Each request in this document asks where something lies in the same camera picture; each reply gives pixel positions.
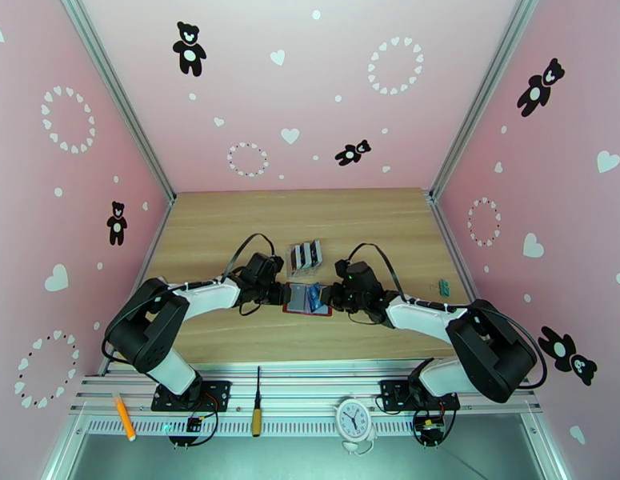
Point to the red leather card holder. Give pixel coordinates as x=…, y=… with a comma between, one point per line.
x=297, y=301

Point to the clear acrylic card stand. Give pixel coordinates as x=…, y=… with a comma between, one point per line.
x=302, y=271

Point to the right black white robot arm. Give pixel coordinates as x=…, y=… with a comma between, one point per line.
x=424, y=316

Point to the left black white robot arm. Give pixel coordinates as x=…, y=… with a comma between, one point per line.
x=204, y=296

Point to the black card white border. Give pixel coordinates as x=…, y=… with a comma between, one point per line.
x=304, y=253

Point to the teal binder clip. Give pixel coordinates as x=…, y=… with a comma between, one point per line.
x=443, y=287

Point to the white alarm clock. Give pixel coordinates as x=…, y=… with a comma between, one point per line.
x=353, y=418

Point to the perforated metal strip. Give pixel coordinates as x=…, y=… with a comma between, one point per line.
x=299, y=426

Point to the black yellow connector module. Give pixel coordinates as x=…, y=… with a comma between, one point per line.
x=429, y=427

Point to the small black circuit board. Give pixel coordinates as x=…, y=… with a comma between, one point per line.
x=193, y=424

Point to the orange marker pen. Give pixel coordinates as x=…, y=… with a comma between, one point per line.
x=124, y=416

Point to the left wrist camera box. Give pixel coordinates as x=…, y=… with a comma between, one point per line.
x=263, y=266

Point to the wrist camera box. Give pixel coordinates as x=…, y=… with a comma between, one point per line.
x=354, y=271
x=263, y=266

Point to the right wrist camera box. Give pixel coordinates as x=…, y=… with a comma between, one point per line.
x=354, y=271

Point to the aluminium rail base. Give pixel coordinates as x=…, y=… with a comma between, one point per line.
x=299, y=388

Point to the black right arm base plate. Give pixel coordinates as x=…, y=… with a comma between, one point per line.
x=392, y=393

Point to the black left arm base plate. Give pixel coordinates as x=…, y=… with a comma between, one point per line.
x=217, y=393

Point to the aluminium frame post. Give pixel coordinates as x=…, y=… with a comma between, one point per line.
x=122, y=98
x=483, y=93

